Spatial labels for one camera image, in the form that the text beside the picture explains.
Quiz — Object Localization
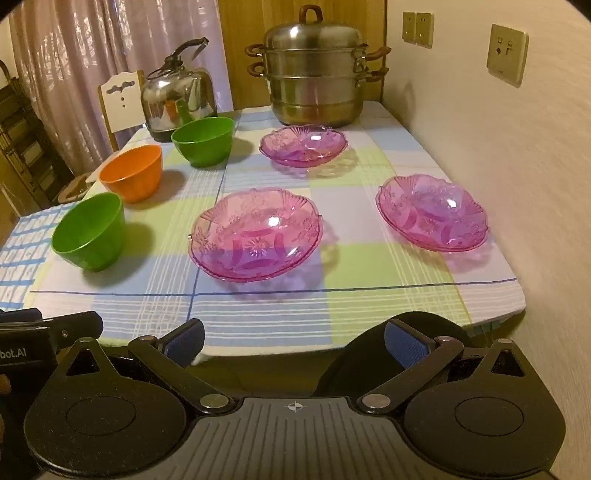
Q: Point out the brown round stool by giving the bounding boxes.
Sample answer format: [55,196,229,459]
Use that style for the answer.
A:
[53,173,101,206]

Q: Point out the dark metal rack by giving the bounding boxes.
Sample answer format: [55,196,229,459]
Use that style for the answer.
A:
[0,60,75,217]

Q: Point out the orange plastic bowl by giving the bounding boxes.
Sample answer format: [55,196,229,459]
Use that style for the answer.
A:
[98,144,163,204]

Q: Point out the green plastic bowl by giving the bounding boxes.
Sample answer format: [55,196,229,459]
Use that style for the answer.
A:
[51,192,126,272]
[171,116,235,168]

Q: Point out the stainless steel steamer pot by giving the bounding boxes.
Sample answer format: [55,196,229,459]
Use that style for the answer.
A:
[245,4,389,128]

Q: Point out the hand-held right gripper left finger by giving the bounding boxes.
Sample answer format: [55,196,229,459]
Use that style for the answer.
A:
[55,318,234,414]

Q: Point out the white wooden chair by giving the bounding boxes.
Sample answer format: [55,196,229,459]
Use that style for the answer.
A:
[97,70,147,151]

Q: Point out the stainless steel kettle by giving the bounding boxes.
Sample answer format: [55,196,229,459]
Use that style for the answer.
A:
[140,38,219,143]

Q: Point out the plaid tablecloth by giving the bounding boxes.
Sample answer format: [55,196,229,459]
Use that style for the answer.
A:
[28,99,527,358]

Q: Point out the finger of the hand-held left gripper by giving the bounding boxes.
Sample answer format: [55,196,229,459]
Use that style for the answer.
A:
[0,308,43,326]
[41,311,103,354]

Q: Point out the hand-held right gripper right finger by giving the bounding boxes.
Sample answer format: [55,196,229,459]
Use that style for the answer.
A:
[358,318,532,416]

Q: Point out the pink glass plate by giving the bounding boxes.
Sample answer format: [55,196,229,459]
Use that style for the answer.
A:
[188,187,324,282]
[259,124,349,168]
[375,174,490,253]

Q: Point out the pale pink curtain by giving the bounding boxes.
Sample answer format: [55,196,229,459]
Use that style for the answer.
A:
[9,0,234,176]

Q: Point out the wooden door panel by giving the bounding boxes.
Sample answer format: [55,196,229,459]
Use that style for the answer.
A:
[217,0,384,114]

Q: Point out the black chair back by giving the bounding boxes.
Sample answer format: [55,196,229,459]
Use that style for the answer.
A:
[313,311,472,398]

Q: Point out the beige wall socket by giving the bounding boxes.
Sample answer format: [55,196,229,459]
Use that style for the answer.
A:
[487,24,529,87]

